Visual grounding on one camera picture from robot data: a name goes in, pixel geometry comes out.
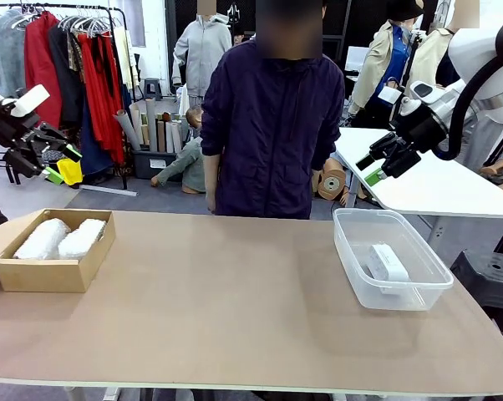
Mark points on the navy hanging garment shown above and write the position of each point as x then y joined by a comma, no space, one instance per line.
93,154

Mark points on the mannequin beige jacket blue shirt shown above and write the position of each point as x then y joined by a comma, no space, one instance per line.
385,62

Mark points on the yellow bag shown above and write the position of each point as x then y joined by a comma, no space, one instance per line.
72,173

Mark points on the mannequin cream vest navy shirt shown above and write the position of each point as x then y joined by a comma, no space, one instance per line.
427,54

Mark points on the lying bare mannequin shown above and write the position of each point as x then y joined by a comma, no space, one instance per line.
496,169

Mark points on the black storage bin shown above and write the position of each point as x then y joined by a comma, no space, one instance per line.
145,165

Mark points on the black hanging garment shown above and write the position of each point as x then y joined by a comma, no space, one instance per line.
63,75

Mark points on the mannequin in grey hoodie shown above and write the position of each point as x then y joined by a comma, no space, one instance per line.
201,46

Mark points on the white paper tube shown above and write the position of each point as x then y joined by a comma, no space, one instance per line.
176,138

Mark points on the brown cardboard box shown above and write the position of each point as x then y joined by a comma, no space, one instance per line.
47,275

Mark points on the person's right forearm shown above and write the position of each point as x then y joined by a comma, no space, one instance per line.
211,175

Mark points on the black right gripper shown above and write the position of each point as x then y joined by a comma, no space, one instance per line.
420,131

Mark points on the red coat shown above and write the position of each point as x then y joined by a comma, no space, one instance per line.
42,62

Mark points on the cream paper roll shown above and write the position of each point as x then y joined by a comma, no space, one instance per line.
136,121

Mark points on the white table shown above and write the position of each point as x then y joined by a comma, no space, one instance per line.
443,192

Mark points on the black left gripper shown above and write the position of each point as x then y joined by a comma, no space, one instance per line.
13,131

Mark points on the clear plastic container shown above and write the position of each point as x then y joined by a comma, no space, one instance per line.
402,298

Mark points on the black tripod pole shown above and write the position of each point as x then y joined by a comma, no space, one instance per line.
410,62

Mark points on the bubble-wrapped white clock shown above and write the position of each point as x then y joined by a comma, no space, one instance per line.
82,240
40,240

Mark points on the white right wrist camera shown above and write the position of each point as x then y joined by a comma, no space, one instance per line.
389,95

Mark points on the small grey stool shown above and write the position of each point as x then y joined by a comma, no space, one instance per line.
153,83

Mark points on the red dress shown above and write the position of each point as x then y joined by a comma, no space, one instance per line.
101,104

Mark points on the kneeling mannequin in green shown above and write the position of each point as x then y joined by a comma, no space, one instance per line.
191,163

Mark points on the large brown paper roll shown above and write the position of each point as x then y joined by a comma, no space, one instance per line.
331,184

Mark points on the small cardboard carton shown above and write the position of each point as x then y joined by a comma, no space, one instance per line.
316,179

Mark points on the cream hanging garment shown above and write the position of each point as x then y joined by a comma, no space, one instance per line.
122,58

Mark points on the person's right hand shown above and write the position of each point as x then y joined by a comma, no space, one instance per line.
211,202

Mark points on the tall grey paper roll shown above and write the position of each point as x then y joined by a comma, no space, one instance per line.
151,125

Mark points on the white unwrapped digital clock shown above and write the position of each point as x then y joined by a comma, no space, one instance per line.
389,263

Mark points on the white box on shelf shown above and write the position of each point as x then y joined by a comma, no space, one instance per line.
356,58

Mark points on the person in navy jacket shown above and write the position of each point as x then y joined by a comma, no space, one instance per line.
272,133

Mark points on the light grey fuzzy coat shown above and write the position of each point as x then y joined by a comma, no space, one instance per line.
9,54

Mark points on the black metal clothes rack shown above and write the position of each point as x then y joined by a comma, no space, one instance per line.
67,7

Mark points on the slanted grey paper roll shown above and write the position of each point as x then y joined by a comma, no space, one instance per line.
126,129

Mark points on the white bar on floor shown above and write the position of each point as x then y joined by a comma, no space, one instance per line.
109,191

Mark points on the black plastic stool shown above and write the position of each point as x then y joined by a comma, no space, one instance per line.
489,275

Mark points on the brown paper tube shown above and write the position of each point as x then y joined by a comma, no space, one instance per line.
161,138

